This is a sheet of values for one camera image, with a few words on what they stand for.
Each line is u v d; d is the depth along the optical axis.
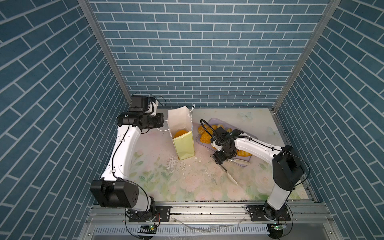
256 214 0.73
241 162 0.89
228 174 0.83
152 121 0.64
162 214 0.74
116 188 0.39
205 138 0.95
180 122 0.93
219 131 0.73
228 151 0.74
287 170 0.48
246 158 0.89
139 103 0.56
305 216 0.75
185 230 0.77
